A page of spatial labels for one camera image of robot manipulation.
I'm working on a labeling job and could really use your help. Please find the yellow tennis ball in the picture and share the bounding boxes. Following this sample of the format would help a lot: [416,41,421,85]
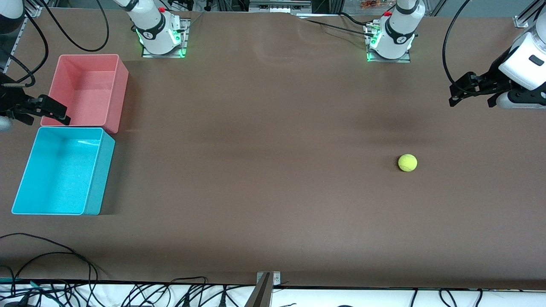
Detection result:
[398,153,418,173]

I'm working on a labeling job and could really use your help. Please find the blue plastic bin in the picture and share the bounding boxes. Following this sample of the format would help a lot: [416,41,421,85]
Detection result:
[11,127,116,216]

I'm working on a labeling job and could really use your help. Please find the teal cable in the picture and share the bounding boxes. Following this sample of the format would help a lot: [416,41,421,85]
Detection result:
[0,277,64,300]

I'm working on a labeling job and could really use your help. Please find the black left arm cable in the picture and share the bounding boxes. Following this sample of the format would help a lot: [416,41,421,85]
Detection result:
[442,0,546,95]

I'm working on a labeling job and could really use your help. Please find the thin black table cable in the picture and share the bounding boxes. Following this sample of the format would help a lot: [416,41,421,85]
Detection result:
[305,19,376,37]

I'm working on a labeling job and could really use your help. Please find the small metal bracket plate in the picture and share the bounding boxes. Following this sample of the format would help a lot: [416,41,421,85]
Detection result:
[256,271,281,287]

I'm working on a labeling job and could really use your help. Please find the pink plastic bin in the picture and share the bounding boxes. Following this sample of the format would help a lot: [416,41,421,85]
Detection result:
[41,54,129,134]

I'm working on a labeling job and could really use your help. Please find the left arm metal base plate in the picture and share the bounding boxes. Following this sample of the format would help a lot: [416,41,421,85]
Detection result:
[366,21,412,64]

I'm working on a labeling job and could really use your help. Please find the long black looped cable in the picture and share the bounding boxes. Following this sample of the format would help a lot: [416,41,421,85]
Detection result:
[0,232,99,284]
[9,252,93,295]

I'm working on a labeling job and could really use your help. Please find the grey camera mount bar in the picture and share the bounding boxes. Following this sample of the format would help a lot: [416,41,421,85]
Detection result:
[243,273,273,307]

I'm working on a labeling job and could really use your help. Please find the short black arched cable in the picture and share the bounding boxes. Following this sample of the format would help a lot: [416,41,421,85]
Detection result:
[170,276,208,285]

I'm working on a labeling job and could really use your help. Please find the silver metal device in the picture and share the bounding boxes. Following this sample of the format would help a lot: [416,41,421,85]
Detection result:
[249,0,312,13]

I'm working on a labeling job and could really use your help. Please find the long grey frame rail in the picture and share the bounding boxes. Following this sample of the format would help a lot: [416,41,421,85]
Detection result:
[4,16,27,73]

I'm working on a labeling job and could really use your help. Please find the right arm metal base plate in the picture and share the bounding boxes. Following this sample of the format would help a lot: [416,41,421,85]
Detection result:
[142,18,191,58]

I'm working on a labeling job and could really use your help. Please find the short aluminium profile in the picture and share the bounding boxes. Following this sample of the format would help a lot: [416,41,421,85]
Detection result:
[514,0,546,29]
[23,0,58,17]

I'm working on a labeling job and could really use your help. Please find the clear box with orange contents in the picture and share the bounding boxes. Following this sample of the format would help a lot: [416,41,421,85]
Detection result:
[360,0,395,10]

